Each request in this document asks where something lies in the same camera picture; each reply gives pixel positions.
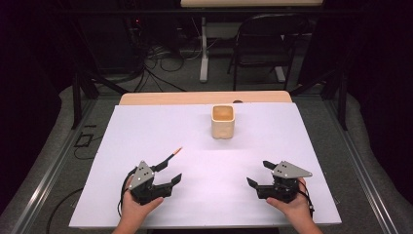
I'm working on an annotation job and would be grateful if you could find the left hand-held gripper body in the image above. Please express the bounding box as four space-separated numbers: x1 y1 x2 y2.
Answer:
127 160 173 207

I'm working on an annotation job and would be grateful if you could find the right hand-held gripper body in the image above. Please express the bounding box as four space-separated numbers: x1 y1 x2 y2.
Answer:
256 160 314 205

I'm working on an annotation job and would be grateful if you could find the black pencil with orange tip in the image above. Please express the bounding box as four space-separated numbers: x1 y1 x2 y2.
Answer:
164 146 184 163

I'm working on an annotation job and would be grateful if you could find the person's right hand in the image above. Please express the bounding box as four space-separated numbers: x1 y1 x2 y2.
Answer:
266 176 315 226

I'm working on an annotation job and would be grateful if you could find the person's left hand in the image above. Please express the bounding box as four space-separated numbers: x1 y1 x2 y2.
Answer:
120 175 165 226

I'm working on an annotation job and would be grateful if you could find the white table sheet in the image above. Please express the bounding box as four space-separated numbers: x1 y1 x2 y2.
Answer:
68 101 343 229

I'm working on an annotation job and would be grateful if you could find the beige square pen holder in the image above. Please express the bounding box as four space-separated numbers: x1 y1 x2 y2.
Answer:
210 104 237 140

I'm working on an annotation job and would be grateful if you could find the white desk foot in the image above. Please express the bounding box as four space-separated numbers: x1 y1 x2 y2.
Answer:
274 65 286 84

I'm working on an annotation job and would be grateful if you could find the black metal stand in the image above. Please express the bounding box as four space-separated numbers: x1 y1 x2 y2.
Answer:
71 62 131 131
289 62 349 132

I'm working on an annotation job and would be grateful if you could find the black folding chair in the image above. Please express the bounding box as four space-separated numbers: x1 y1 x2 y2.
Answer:
227 13 311 92

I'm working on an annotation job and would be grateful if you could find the white desk leg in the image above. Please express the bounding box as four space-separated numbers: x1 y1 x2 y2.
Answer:
199 17 209 84

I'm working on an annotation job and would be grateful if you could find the black horizontal bar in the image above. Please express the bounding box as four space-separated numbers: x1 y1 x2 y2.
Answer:
57 8 358 18

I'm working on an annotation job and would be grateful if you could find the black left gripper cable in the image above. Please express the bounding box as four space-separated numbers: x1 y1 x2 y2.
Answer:
117 167 137 218

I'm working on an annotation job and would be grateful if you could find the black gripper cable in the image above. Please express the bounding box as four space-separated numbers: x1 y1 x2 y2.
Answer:
297 178 316 218
117 167 137 218

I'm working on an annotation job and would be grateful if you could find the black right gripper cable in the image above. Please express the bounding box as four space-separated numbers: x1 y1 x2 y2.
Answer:
297 178 316 218

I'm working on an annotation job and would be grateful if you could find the black square floor frame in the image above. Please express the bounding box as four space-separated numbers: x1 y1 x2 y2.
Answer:
73 132 95 149

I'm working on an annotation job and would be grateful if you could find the aluminium floor rail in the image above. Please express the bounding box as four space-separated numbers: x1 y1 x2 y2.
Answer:
9 97 98 234
324 97 403 234

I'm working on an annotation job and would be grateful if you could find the black floor cable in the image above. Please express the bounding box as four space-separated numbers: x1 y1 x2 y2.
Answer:
46 187 85 234

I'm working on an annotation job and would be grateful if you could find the bundle of floor cables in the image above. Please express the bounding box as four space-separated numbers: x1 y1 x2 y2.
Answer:
128 42 191 94

